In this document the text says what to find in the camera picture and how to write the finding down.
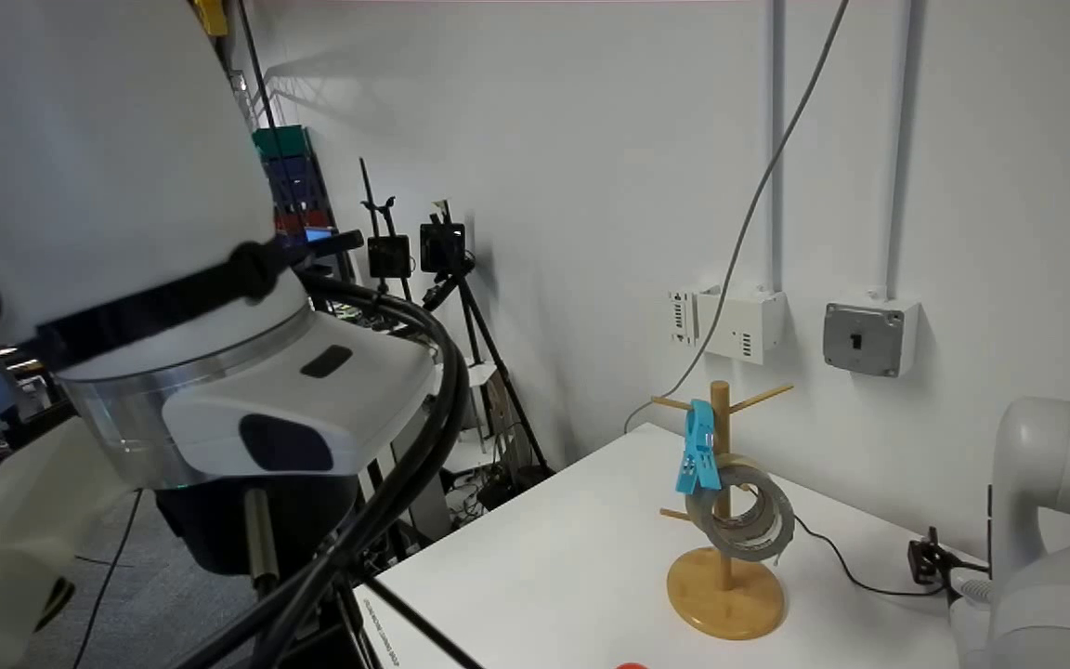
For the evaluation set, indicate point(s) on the black connector at wall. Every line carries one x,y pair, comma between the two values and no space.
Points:
929,564

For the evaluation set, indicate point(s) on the blue storage bin stack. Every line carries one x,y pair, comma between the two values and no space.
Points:
296,176

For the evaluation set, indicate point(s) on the grey wall switch box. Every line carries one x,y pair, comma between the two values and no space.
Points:
872,335

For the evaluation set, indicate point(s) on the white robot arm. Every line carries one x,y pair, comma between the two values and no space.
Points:
903,162

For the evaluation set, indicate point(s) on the blue clip on stand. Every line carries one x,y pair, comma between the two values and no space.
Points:
700,451

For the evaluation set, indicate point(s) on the white wall socket box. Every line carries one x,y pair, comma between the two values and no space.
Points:
730,325

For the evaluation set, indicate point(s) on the grey coiled tape roll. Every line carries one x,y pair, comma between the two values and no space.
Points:
753,537

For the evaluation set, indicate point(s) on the black camera on tripod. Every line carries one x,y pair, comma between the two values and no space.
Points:
443,256

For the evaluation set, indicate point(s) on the wooden mug stand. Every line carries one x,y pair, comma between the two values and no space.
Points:
712,593

